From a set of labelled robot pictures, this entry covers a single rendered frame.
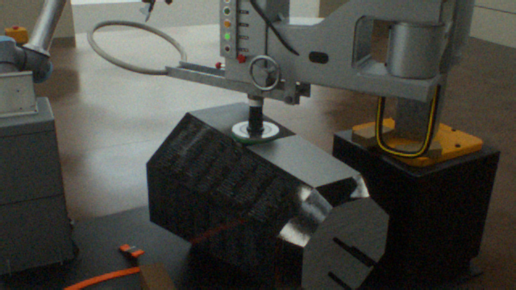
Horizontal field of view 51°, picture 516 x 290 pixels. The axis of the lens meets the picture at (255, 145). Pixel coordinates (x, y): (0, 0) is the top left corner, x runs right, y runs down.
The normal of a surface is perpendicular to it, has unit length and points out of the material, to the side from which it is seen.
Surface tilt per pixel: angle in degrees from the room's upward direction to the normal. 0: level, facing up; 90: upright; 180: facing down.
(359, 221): 90
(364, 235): 90
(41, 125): 90
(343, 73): 90
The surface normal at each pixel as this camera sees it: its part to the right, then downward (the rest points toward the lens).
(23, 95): 0.39, 0.37
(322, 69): -0.48, 0.34
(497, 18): -0.91, 0.15
